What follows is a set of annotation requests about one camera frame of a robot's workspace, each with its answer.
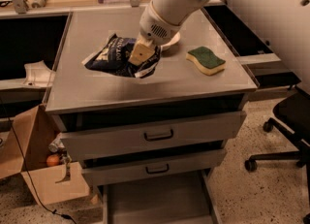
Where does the yellow green sponge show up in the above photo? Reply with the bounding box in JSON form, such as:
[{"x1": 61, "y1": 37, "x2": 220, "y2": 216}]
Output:
[{"x1": 186, "y1": 47, "x2": 226, "y2": 76}]

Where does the black floor cable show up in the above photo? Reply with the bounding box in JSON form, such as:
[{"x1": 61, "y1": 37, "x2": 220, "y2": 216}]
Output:
[{"x1": 0, "y1": 98, "x2": 78, "y2": 224}]

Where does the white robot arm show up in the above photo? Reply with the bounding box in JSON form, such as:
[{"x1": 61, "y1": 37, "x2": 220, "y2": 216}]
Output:
[{"x1": 131, "y1": 0, "x2": 310, "y2": 93}]

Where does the top grey drawer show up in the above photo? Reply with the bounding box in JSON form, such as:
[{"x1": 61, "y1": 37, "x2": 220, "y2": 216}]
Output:
[{"x1": 60, "y1": 93, "x2": 246, "y2": 161}]

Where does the blue chip bag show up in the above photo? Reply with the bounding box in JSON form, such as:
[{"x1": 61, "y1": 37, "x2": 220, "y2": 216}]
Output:
[{"x1": 82, "y1": 34, "x2": 161, "y2": 79}]

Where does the cardboard box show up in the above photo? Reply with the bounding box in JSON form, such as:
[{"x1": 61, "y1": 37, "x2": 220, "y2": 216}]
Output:
[{"x1": 0, "y1": 106, "x2": 90, "y2": 205}]

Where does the white curved plastic piece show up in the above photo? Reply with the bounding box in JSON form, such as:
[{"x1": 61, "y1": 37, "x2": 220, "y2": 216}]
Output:
[{"x1": 23, "y1": 61, "x2": 55, "y2": 88}]

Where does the grey drawer cabinet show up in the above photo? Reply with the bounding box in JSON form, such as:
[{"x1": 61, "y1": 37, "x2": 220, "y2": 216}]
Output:
[{"x1": 44, "y1": 4, "x2": 260, "y2": 224}]

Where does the grey drawer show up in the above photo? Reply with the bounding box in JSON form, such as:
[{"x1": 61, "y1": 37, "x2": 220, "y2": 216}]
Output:
[
  {"x1": 82, "y1": 141, "x2": 227, "y2": 186},
  {"x1": 60, "y1": 93, "x2": 246, "y2": 161},
  {"x1": 103, "y1": 170, "x2": 223, "y2": 224}
]

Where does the white gripper with vent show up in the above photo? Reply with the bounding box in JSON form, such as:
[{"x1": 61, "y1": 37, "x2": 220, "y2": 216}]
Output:
[{"x1": 129, "y1": 3, "x2": 180, "y2": 66}]

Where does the crumpled can in box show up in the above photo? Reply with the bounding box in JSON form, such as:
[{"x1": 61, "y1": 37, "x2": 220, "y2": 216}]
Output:
[{"x1": 48, "y1": 138, "x2": 65, "y2": 153}]

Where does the white bowl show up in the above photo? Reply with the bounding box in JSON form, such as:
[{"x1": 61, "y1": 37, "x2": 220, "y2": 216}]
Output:
[{"x1": 161, "y1": 32, "x2": 180, "y2": 51}]

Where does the bottom grey drawer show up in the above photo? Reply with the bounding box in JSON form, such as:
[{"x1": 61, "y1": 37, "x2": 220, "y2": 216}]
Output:
[{"x1": 103, "y1": 170, "x2": 223, "y2": 224}]

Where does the orange fruit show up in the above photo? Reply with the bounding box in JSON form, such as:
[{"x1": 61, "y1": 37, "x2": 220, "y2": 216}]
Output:
[{"x1": 46, "y1": 154, "x2": 60, "y2": 167}]

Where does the black office chair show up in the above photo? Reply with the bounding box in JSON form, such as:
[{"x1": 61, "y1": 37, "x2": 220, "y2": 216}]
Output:
[{"x1": 244, "y1": 86, "x2": 310, "y2": 224}]

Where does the middle grey drawer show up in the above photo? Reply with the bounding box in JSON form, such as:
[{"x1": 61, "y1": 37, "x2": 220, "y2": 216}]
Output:
[{"x1": 82, "y1": 141, "x2": 227, "y2": 186}]

